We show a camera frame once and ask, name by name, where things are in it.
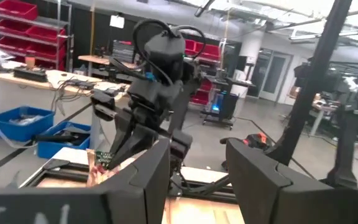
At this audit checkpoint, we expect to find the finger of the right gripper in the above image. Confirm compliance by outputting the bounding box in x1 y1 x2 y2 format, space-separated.
113 108 135 150
109 124 160 170

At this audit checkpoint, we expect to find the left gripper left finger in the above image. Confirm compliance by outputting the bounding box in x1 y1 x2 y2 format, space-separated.
0 138 171 224

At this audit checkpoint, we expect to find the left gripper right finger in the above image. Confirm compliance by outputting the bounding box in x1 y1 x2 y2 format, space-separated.
225 139 358 224

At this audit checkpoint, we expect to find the green tea packet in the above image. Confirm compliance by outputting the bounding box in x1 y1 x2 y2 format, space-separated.
86 148 115 187

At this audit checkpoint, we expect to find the black folded stand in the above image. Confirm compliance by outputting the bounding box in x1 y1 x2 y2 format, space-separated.
34 133 86 146

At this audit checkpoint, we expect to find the black equipment cart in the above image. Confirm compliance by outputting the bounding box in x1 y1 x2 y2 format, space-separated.
200 77 239 131

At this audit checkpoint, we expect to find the metal shelf with red bins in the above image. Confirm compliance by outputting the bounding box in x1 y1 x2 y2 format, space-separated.
0 0 73 72
183 39 223 106

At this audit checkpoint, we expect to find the wooden workbench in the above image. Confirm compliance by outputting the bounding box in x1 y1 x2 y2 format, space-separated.
0 60 130 150

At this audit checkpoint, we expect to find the white paper sign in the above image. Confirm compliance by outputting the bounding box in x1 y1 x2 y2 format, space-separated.
109 14 126 30

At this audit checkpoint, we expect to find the black box on bench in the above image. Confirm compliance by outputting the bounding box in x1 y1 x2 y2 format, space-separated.
13 67 48 83

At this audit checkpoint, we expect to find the brown paper cup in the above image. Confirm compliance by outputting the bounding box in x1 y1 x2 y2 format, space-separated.
25 55 36 70

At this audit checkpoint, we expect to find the glass double door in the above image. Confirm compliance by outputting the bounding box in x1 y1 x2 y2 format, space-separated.
247 49 292 103

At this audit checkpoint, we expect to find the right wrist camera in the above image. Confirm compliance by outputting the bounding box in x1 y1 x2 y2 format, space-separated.
90 88 118 122

